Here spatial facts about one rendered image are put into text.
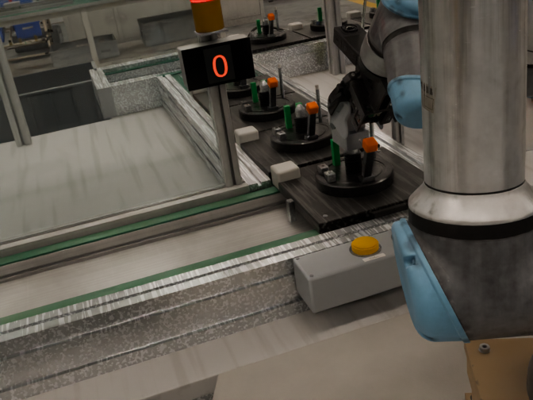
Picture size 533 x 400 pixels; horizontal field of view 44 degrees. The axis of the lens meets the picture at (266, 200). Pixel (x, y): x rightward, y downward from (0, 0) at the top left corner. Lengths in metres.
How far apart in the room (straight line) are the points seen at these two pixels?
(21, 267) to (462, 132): 0.86
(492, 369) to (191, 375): 0.41
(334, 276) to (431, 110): 0.44
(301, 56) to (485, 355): 1.71
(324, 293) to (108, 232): 0.45
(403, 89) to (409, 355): 0.37
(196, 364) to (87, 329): 0.16
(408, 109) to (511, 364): 0.31
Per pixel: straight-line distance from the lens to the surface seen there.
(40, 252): 1.22
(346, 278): 0.97
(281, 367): 0.95
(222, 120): 1.24
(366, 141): 1.09
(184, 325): 1.00
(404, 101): 0.82
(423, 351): 0.96
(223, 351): 1.00
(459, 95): 0.56
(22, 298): 1.17
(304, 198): 1.15
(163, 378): 0.98
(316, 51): 2.39
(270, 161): 1.34
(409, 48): 0.85
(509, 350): 0.83
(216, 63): 1.15
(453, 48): 0.55
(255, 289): 1.00
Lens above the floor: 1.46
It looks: 25 degrees down
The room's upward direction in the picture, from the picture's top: 9 degrees counter-clockwise
